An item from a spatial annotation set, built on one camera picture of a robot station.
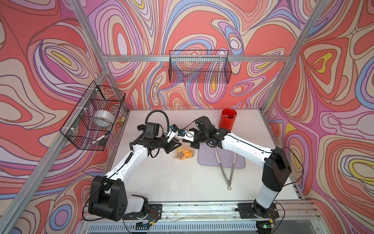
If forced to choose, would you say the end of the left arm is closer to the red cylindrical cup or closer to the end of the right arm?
the end of the right arm

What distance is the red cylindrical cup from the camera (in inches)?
39.5

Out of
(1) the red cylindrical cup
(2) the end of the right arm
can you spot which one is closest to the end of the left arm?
(2) the end of the right arm
